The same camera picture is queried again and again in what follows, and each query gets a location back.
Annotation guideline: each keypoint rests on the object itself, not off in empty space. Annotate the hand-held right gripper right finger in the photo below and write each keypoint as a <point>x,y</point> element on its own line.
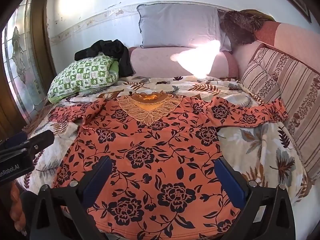
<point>228,182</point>

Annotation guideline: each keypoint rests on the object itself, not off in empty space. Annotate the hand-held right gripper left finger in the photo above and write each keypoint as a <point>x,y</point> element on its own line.
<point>100,177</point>

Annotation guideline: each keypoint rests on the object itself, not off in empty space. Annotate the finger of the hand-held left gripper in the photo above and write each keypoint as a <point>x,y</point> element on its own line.
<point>41,140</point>
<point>16,138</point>

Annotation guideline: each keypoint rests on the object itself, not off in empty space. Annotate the orange floral shirt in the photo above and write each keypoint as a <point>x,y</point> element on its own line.
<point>155,140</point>

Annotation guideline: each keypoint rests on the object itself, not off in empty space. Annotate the person's left hand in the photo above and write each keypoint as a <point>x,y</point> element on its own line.
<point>17,205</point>

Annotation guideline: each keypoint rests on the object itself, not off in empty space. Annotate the leaf print blanket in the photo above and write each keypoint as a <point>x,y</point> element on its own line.
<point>250,140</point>

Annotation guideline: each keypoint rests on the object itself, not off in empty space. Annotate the wooden stained glass door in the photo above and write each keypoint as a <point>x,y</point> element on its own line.
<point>23,62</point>

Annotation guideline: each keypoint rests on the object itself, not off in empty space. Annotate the green checkered pillow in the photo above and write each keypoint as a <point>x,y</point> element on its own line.
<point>82,76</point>

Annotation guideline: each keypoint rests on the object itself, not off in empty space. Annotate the striped floral sofa cushion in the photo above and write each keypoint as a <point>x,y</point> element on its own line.
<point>297,92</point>

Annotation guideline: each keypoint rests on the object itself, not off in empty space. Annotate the black garment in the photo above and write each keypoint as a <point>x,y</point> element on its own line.
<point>112,48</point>

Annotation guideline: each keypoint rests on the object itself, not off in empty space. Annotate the brown furry cushion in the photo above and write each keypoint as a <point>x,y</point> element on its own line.
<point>241,27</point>

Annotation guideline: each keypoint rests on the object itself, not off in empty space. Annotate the grey pillow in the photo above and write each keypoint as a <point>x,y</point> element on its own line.
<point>177,25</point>

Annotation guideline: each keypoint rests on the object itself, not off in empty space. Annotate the olive cloth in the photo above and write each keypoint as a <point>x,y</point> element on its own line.
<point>257,13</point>

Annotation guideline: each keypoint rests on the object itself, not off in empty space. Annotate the dark picture frame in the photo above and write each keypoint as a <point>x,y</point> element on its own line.
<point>297,0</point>

